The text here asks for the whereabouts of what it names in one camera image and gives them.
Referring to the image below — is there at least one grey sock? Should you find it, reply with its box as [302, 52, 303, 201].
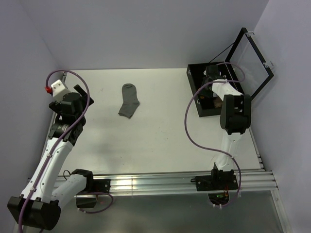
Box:
[118, 83, 140, 119]

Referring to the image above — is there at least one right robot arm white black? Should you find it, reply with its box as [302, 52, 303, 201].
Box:
[202, 65, 252, 172]

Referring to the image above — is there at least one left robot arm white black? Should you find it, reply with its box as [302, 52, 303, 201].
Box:
[7, 84, 95, 232]

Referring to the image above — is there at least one black storage box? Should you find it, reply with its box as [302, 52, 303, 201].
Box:
[187, 62, 243, 117]

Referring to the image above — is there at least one brown rolled sock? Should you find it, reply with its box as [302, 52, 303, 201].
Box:
[213, 100, 223, 108]

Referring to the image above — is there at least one black electronics box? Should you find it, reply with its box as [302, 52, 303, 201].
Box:
[76, 197, 97, 209]

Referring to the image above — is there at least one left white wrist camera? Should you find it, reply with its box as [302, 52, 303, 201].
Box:
[45, 80, 70, 102]

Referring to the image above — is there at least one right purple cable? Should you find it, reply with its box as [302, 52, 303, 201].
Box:
[184, 62, 245, 208]

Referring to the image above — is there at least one purple cable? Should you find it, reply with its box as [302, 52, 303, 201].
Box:
[18, 69, 90, 229]
[184, 62, 245, 208]

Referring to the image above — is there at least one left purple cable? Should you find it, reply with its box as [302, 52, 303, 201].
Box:
[18, 69, 90, 229]

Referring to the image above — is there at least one glass box lid black frame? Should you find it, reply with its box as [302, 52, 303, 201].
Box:
[225, 27, 274, 99]

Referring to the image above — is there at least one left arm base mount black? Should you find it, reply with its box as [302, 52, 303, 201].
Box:
[78, 179, 111, 195]

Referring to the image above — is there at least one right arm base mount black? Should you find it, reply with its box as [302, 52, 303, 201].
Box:
[190, 169, 239, 191]

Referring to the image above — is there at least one aluminium frame rail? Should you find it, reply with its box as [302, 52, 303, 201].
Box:
[13, 169, 279, 233]

